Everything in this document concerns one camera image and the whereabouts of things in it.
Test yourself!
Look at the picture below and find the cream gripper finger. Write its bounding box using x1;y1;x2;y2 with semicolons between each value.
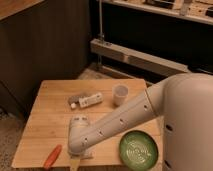
70;158;80;171

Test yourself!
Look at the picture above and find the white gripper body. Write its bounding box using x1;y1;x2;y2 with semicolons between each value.
70;150;93;159

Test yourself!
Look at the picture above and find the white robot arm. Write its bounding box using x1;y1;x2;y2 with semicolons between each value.
68;73;213;171

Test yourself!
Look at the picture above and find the orange carrot toy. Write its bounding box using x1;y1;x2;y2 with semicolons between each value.
43;145;62;170

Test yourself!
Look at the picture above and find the white bottle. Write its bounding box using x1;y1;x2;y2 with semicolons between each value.
68;93;103;109

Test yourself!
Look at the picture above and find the white plastic cup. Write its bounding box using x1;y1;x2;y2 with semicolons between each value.
112;84;129;106

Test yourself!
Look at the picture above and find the dark wooden cabinet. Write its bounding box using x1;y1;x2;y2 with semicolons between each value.
0;0;91;115

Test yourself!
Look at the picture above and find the vertical metal pole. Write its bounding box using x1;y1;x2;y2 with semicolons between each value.
99;0;104;41

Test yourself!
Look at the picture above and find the upper shelf with clutter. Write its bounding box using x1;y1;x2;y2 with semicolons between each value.
102;0;213;26

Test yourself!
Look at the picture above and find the metal beam rail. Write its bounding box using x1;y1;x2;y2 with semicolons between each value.
90;39;190;76

